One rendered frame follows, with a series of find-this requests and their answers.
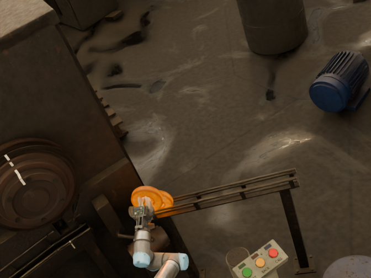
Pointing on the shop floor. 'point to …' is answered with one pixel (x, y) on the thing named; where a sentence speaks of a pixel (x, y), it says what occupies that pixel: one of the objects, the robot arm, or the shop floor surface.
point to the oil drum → (273, 25)
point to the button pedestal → (271, 262)
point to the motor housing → (159, 236)
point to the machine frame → (63, 139)
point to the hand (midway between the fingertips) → (146, 196)
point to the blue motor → (341, 83)
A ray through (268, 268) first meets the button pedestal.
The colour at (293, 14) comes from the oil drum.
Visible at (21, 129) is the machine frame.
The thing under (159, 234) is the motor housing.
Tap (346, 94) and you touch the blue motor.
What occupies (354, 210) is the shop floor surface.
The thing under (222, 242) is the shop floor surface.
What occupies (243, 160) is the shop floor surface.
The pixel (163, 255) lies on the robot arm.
